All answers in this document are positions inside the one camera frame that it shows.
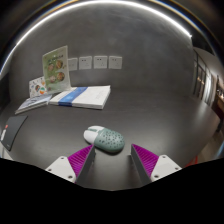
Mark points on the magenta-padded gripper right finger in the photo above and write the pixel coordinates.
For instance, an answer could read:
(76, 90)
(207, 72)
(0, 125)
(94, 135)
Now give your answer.
(148, 161)

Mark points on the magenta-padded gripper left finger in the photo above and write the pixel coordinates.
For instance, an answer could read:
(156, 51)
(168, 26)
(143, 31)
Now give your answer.
(78, 161)

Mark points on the green and white computer mouse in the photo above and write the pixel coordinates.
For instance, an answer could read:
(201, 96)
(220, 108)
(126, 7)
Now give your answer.
(106, 140)

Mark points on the white book with blue stripe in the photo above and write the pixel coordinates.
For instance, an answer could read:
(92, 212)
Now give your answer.
(83, 96)

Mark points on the grey patterned book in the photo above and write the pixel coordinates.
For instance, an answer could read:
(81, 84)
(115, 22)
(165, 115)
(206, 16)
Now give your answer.
(33, 104)

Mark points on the curved white light strip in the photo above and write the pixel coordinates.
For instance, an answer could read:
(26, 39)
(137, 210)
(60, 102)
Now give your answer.
(100, 2)

